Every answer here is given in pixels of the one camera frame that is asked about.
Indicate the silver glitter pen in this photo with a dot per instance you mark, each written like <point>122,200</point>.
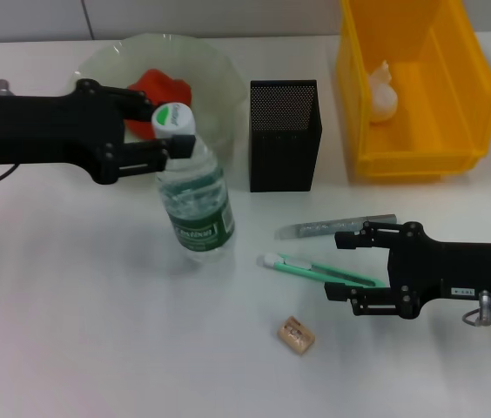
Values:
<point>324,227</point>

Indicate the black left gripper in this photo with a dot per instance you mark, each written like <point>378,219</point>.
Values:
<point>45,130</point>

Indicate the yellow plastic bin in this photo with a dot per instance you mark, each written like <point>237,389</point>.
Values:
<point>445,109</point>

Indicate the black mesh pen holder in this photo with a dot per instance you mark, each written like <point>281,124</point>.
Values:
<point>284,152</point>

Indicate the clear water bottle green label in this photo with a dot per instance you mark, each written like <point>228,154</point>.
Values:
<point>197,204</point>

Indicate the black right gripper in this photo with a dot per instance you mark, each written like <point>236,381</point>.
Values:
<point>459,270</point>

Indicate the green utility knife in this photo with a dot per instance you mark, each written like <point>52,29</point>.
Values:
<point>306,267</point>

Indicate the green glass fruit plate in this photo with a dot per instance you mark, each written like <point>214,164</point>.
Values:
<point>215,78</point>

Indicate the beige eraser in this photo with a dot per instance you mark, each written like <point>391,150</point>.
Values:
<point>297,336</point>

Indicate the red pepper toy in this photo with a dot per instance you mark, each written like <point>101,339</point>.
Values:
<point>171,89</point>

